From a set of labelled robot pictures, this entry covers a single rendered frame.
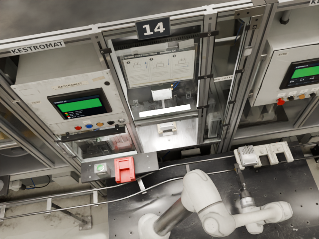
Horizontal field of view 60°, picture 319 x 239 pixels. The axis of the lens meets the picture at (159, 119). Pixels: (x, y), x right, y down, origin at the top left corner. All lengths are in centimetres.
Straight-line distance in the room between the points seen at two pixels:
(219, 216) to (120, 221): 98
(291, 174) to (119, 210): 127
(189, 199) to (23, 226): 210
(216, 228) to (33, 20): 112
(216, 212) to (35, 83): 95
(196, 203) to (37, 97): 86
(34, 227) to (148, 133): 159
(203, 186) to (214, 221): 17
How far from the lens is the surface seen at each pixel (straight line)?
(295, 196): 223
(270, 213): 170
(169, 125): 191
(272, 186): 220
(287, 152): 210
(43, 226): 307
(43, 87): 129
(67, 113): 142
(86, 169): 203
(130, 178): 187
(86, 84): 126
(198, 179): 135
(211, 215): 130
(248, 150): 197
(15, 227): 320
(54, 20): 121
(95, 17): 115
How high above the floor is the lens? 272
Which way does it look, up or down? 60 degrees down
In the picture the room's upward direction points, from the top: 10 degrees counter-clockwise
